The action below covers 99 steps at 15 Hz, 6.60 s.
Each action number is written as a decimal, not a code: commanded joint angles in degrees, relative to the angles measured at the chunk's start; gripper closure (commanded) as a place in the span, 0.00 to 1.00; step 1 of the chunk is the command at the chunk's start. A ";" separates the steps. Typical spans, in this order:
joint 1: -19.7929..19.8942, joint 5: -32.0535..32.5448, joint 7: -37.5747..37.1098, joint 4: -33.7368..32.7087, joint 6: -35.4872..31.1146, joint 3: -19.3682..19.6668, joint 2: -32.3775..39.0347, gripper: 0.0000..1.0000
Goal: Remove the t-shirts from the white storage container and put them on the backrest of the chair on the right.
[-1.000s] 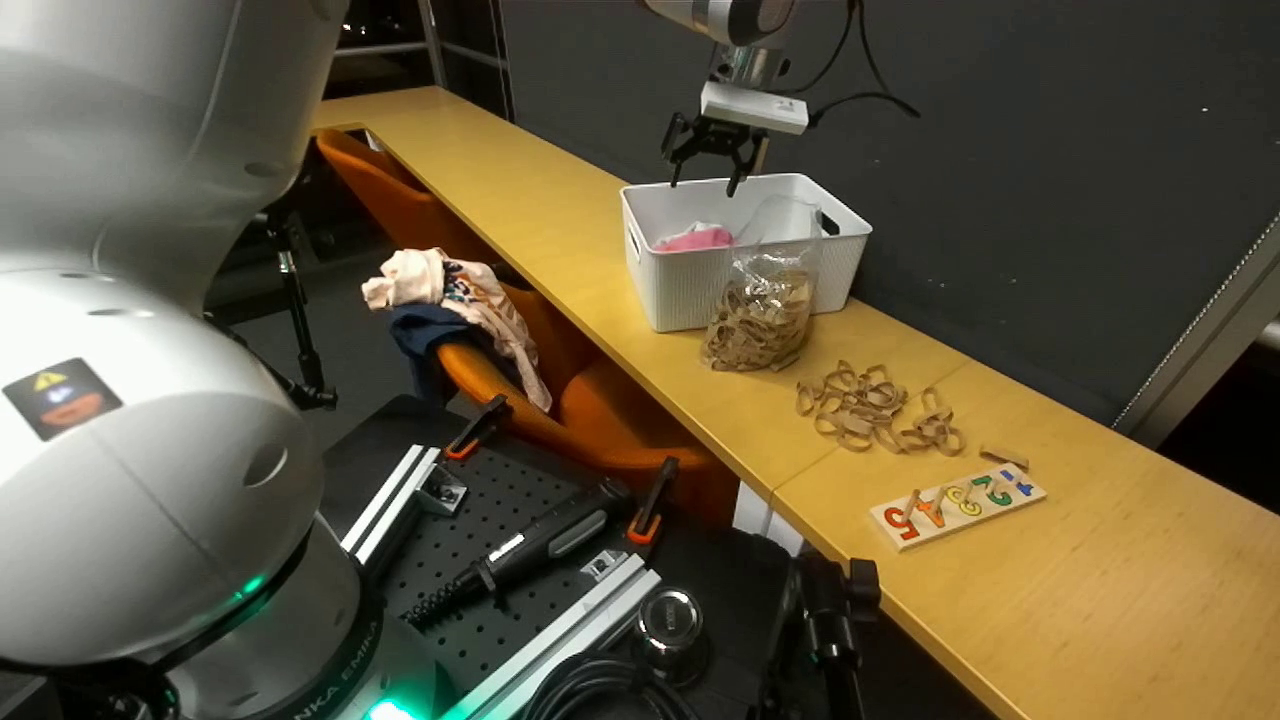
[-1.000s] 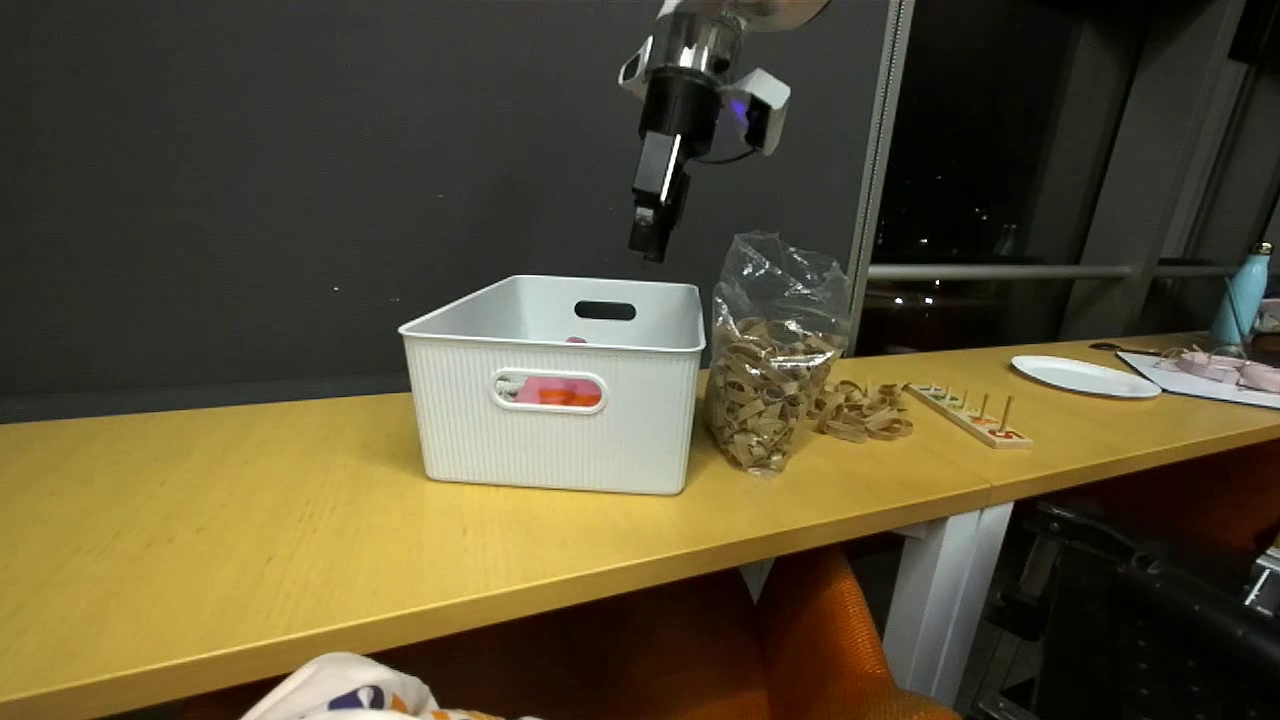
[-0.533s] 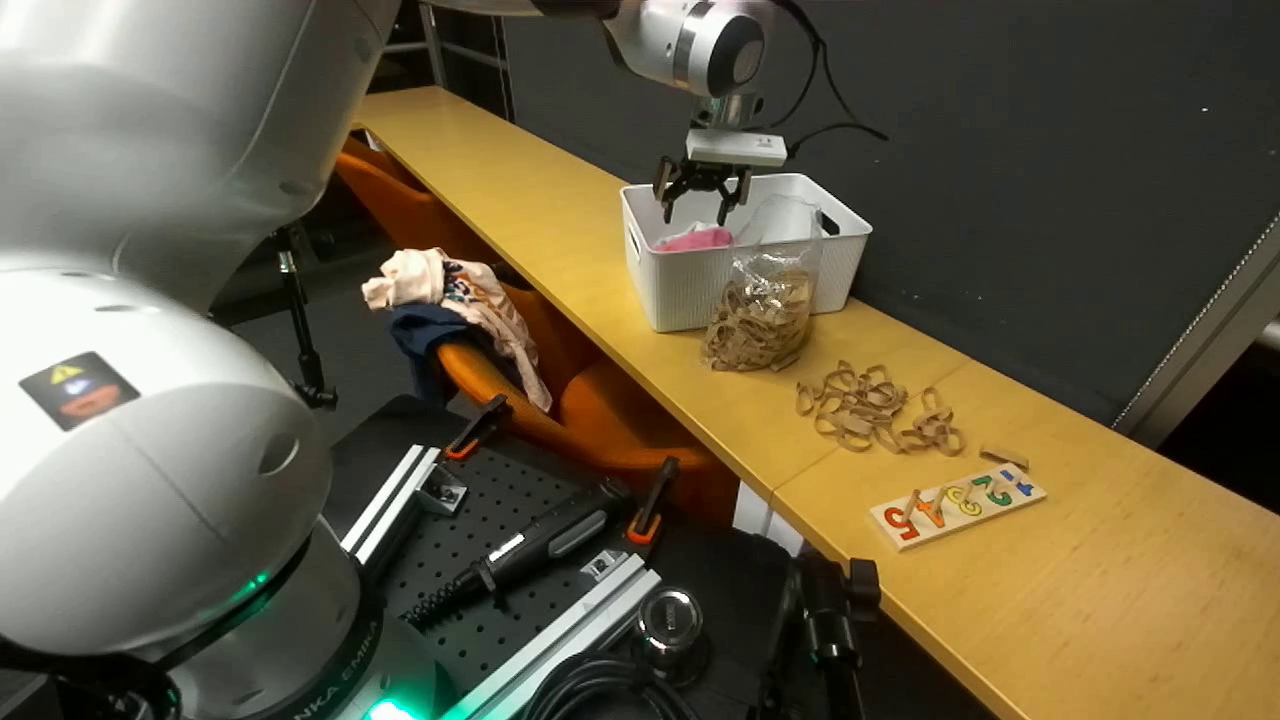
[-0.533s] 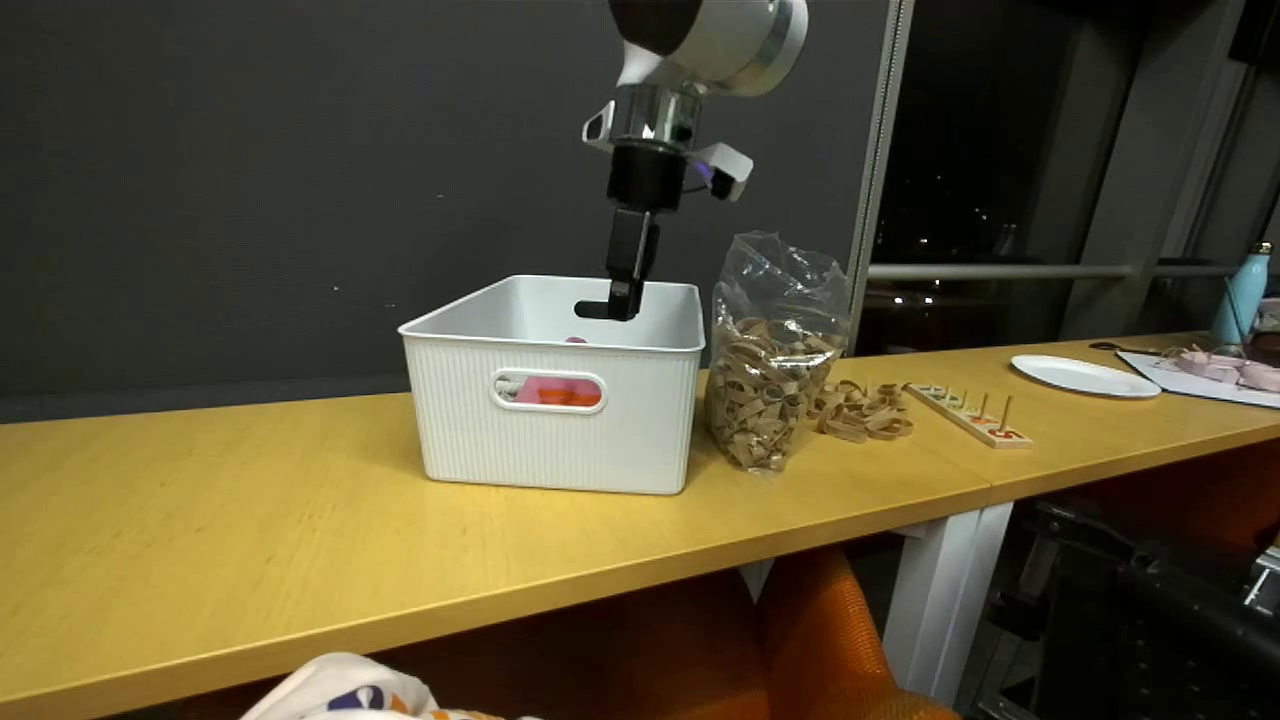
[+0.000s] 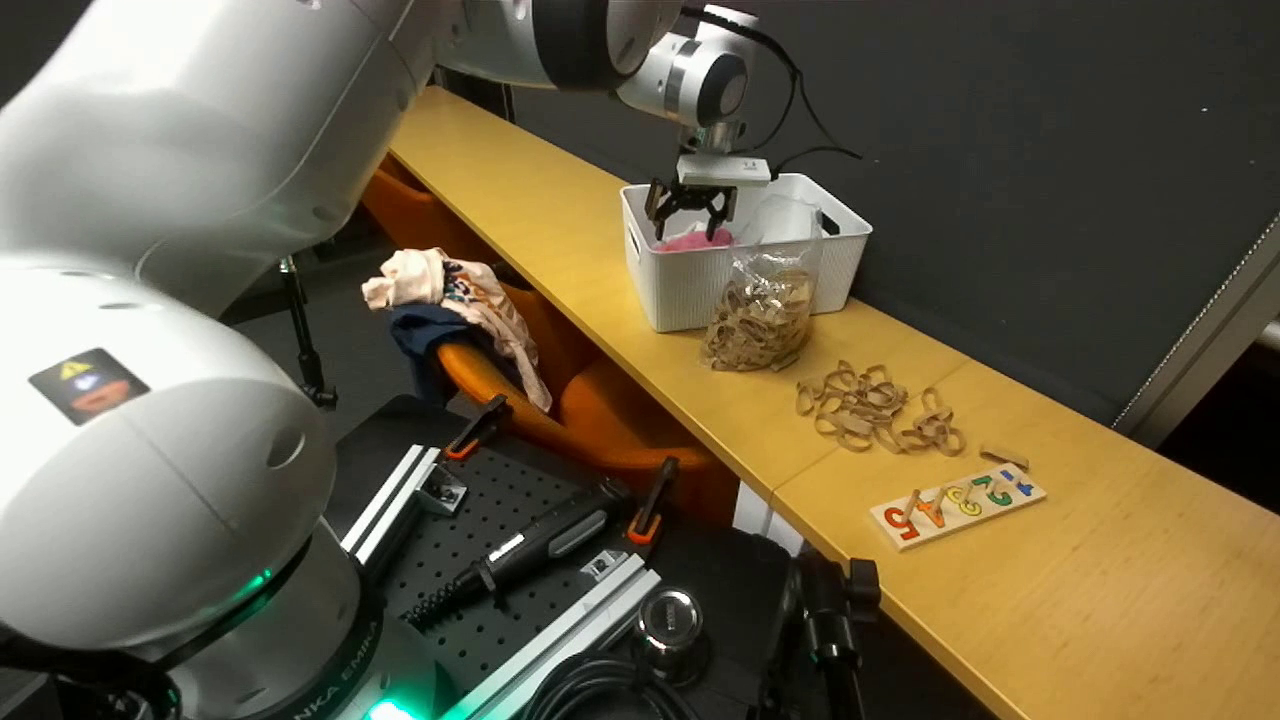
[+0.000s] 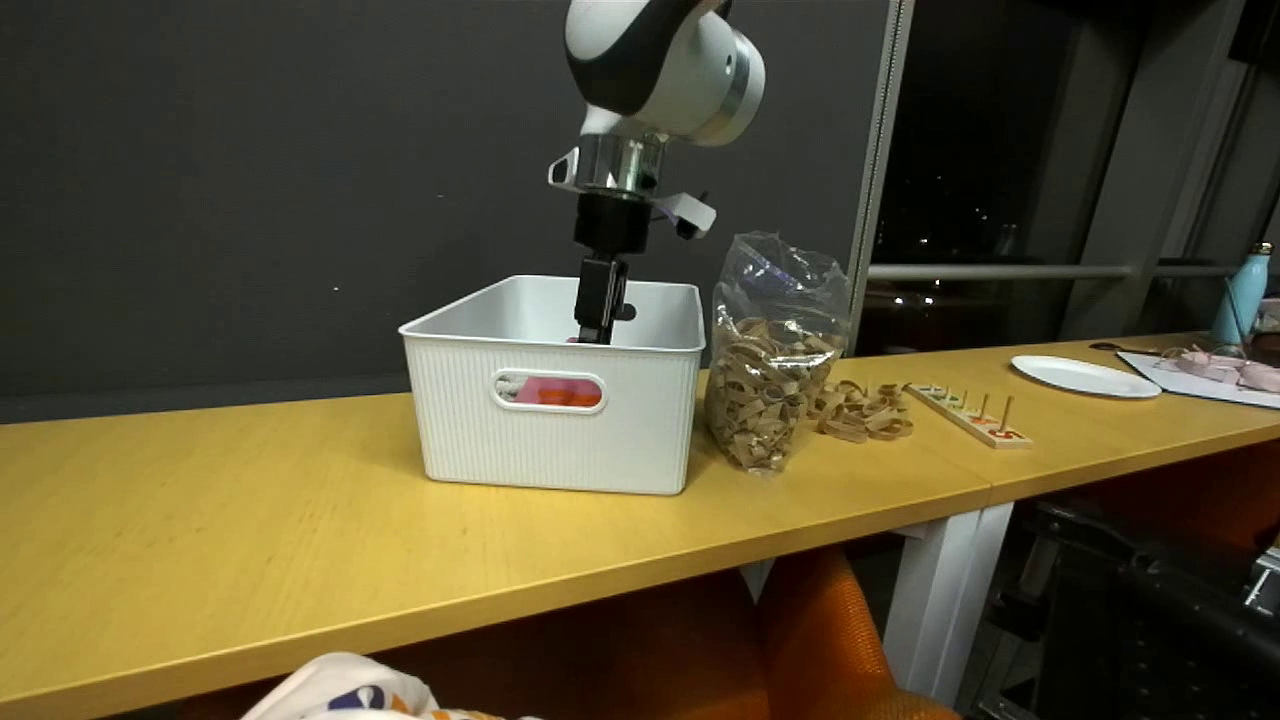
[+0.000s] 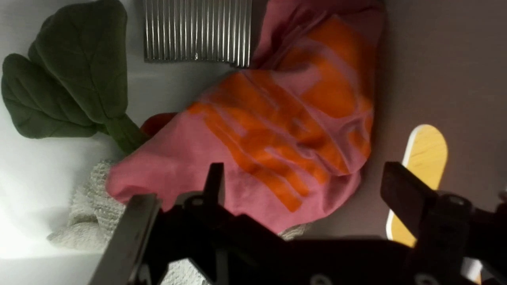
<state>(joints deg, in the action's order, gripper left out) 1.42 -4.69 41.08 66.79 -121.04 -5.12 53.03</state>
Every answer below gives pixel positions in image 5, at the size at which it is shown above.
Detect black stand leg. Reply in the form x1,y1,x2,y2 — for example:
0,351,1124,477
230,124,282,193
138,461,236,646
272,255,342,412

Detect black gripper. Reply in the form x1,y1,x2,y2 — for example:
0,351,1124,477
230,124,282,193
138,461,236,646
643,177,741,250

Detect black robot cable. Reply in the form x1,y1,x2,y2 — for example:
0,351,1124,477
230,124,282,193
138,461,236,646
686,0,868,172

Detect clear bag of nuts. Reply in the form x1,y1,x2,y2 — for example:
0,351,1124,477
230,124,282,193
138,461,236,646
699,250,821,378

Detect pink orange-striped t-shirt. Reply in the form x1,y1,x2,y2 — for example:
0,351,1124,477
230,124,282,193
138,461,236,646
652,227,738,260

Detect orange black clamp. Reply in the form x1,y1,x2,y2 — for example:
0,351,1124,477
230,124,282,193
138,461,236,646
441,392,515,472
622,452,681,552

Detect orange chair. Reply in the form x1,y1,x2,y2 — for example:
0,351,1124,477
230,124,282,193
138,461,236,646
425,277,741,527
357,162,502,277

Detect aluminium rail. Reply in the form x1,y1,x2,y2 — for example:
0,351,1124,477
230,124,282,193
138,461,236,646
444,552,663,720
338,439,474,562

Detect loose rubber band pile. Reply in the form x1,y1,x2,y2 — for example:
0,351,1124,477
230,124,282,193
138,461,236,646
793,355,968,461

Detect round metal cup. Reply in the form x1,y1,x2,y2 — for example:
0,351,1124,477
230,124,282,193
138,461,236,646
638,589,712,659

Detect black tripod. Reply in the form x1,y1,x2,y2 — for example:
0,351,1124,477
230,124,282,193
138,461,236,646
757,543,883,720

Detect grey metal window frame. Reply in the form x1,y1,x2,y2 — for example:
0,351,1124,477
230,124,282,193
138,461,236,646
1114,216,1280,452

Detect black handle tool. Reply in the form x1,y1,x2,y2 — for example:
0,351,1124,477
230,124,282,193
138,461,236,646
406,487,634,631

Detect white plastic storage container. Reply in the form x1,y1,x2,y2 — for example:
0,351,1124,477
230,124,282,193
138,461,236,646
618,169,878,335

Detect black perforated base board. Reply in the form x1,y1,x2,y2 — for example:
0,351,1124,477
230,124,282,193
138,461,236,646
317,392,806,720

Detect black coiled cable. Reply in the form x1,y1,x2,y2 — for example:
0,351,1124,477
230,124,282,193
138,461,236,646
525,653,699,720

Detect white printed t-shirt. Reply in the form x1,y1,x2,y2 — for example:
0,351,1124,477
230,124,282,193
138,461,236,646
357,244,557,418

